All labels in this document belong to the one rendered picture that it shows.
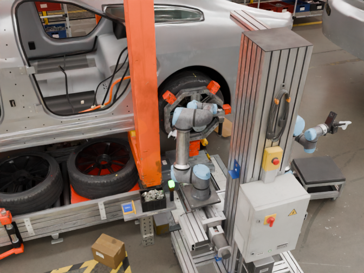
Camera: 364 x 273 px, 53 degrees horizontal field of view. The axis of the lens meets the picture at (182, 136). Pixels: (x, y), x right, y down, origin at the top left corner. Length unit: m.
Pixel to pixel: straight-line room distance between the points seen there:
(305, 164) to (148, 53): 2.03
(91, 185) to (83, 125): 0.52
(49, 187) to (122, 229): 0.76
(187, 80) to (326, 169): 1.60
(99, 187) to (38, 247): 0.76
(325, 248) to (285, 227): 1.35
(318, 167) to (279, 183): 1.65
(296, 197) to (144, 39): 1.32
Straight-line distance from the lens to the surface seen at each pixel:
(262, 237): 2.22
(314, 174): 3.70
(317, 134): 2.63
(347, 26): 5.09
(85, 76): 3.96
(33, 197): 3.31
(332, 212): 3.89
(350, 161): 4.57
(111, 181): 3.24
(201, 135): 3.49
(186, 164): 2.46
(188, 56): 3.13
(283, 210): 2.11
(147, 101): 2.60
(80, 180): 3.31
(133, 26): 2.36
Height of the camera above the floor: 2.69
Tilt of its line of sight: 37 degrees down
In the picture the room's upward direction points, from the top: straight up
